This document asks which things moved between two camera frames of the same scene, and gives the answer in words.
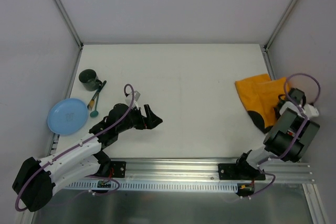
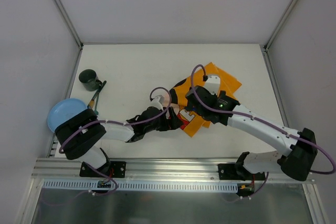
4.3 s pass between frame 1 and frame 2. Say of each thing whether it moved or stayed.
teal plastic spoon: stayed
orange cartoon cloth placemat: moved
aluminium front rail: stayed
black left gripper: moved
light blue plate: stayed
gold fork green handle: stayed
